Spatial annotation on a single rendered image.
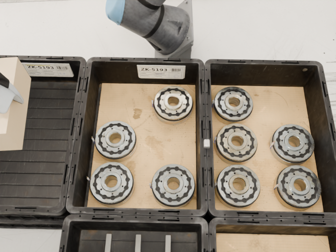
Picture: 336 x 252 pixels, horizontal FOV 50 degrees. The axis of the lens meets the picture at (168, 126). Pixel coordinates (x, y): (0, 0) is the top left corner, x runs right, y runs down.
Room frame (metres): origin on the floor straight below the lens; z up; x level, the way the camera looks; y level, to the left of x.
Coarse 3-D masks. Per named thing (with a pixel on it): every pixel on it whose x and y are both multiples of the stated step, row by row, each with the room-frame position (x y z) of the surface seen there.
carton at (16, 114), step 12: (0, 60) 0.40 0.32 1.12; (12, 60) 0.40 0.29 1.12; (12, 72) 0.38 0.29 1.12; (24, 72) 0.40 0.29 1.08; (12, 84) 0.35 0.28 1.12; (24, 84) 0.38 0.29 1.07; (24, 96) 0.36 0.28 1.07; (12, 108) 0.31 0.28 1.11; (24, 108) 0.33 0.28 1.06; (0, 120) 0.28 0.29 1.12; (12, 120) 0.29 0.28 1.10; (24, 120) 0.31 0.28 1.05; (0, 132) 0.25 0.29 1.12; (12, 132) 0.27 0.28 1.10; (0, 144) 0.25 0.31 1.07; (12, 144) 0.25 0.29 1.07
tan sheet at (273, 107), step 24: (264, 96) 0.49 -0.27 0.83; (288, 96) 0.49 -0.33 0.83; (216, 120) 0.42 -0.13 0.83; (264, 120) 0.42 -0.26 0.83; (288, 120) 0.42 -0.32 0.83; (264, 144) 0.35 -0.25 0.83; (216, 168) 0.29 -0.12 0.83; (264, 168) 0.29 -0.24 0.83; (312, 168) 0.29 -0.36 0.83; (264, 192) 0.23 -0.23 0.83
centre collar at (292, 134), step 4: (292, 132) 0.37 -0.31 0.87; (288, 136) 0.36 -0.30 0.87; (292, 136) 0.36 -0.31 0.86; (296, 136) 0.36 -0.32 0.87; (300, 136) 0.36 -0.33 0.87; (284, 140) 0.35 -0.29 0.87; (300, 140) 0.35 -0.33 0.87; (288, 144) 0.34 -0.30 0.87; (300, 144) 0.34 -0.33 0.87; (288, 148) 0.33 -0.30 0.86; (292, 148) 0.33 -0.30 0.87; (296, 148) 0.33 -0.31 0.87; (300, 148) 0.33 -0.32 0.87
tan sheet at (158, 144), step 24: (120, 96) 0.49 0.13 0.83; (144, 96) 0.49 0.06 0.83; (192, 96) 0.49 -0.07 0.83; (120, 120) 0.42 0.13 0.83; (144, 120) 0.42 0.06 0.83; (192, 120) 0.42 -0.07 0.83; (144, 144) 0.35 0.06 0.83; (168, 144) 0.35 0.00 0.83; (192, 144) 0.35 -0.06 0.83; (144, 168) 0.29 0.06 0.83; (192, 168) 0.29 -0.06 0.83; (144, 192) 0.23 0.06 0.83
